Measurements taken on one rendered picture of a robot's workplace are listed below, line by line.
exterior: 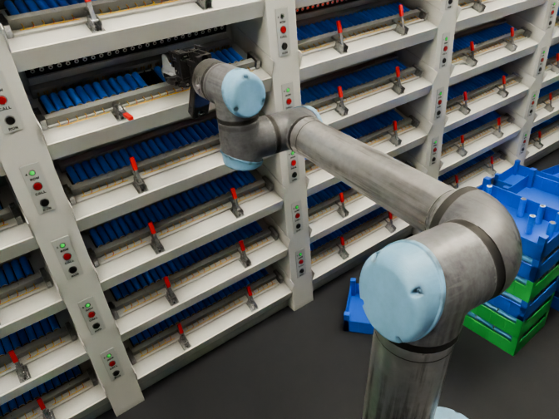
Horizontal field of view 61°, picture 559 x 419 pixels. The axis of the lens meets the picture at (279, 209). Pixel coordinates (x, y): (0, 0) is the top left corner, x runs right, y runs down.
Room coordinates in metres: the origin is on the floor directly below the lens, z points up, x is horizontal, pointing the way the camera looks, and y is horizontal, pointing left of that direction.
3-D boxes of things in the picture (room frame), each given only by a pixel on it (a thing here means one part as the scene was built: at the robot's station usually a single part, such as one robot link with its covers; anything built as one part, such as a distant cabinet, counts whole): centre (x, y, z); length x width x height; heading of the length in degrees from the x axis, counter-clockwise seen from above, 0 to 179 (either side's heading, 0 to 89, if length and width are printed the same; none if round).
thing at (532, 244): (1.17, -0.71, 0.44); 0.30 x 0.20 x 0.08; 35
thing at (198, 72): (1.04, 0.12, 0.99); 0.10 x 0.05 x 0.09; 123
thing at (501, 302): (1.17, -0.71, 0.20); 0.30 x 0.20 x 0.08; 35
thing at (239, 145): (0.97, 0.06, 0.87); 0.12 x 0.09 x 0.12; 116
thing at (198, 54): (1.11, 0.16, 0.99); 0.12 x 0.08 x 0.09; 33
